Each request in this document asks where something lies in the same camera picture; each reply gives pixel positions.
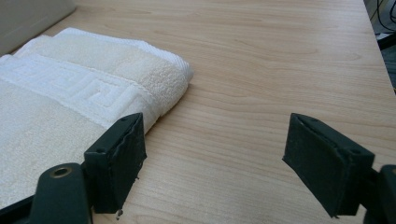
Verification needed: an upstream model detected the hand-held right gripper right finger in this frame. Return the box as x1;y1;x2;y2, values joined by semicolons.
282;112;375;218

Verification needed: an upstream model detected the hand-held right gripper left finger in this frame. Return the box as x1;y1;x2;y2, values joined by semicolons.
83;112;148;215

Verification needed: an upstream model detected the white towel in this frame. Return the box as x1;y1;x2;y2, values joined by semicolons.
0;27;194;210

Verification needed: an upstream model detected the grey box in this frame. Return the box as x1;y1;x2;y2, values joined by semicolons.
0;0;78;58

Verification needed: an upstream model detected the black cable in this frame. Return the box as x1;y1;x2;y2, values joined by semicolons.
370;0;396;34

